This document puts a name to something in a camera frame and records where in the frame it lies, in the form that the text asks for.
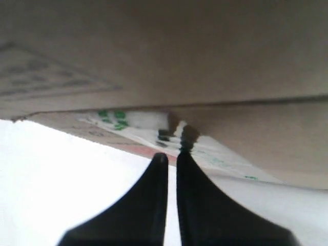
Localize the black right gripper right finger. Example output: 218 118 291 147
176 151 300 245

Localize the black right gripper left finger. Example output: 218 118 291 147
59 153 169 246

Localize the red printed cardboard box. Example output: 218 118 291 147
1 1 327 189

